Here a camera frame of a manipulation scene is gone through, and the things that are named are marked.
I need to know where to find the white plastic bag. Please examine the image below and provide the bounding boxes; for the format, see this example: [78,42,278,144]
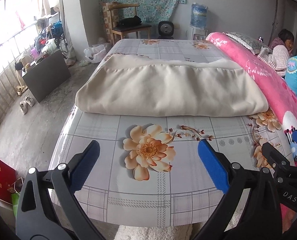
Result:
[84,43,112,63]

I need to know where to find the grey lace pillow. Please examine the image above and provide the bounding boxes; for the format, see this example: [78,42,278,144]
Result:
[225,32,273,55]

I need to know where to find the pink checked blanket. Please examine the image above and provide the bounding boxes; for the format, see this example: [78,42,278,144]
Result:
[257,45,290,77]

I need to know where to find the metal window railing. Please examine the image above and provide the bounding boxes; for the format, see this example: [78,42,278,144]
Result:
[0,22,38,125]

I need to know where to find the seated person in purple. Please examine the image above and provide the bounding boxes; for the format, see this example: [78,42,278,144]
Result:
[269,29,295,56]

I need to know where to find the dark low cabinet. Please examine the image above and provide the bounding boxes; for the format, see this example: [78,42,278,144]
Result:
[23,50,71,103]

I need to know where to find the floral grey bed sheet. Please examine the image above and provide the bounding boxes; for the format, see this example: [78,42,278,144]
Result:
[48,38,295,228]

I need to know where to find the bicycle by window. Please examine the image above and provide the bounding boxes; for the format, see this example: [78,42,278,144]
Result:
[34,21,70,59]

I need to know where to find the beige coat with black trim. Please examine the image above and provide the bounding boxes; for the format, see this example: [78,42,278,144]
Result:
[75,54,269,117]

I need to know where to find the green paper bag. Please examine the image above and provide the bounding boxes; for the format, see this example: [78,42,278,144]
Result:
[11,192,20,217]

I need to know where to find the pink floral blanket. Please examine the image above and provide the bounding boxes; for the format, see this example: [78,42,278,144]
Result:
[205,31,297,233]

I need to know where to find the pair of light shoes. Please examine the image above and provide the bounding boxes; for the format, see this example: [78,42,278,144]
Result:
[19,95,36,115]

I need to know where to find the blue water bottle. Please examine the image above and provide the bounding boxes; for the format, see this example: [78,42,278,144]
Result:
[190,3,208,29]

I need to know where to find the white water dispenser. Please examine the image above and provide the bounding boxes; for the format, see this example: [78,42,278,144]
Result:
[190,27,208,41]

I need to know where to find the red paper bag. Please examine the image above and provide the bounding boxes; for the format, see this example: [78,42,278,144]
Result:
[0,160,16,204]

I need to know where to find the black round fan heater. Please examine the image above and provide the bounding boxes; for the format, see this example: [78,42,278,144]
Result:
[158,21,174,40]

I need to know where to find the wooden chair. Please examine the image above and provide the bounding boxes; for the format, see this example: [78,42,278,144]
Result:
[102,2,152,45]

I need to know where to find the black clothes on chair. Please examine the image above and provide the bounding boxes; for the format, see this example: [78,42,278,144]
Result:
[116,15,142,28]

